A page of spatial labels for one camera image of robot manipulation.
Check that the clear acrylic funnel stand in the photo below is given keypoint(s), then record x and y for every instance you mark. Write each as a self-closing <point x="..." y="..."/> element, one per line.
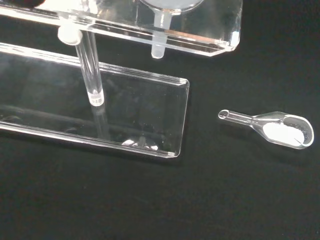
<point x="140" y="117"/>

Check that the glass weighing funnel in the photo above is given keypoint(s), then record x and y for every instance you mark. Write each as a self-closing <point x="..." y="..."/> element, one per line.
<point x="280" y="130"/>

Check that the black bench cloth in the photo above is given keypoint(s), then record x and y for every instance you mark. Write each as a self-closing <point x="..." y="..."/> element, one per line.
<point x="225" y="195"/>

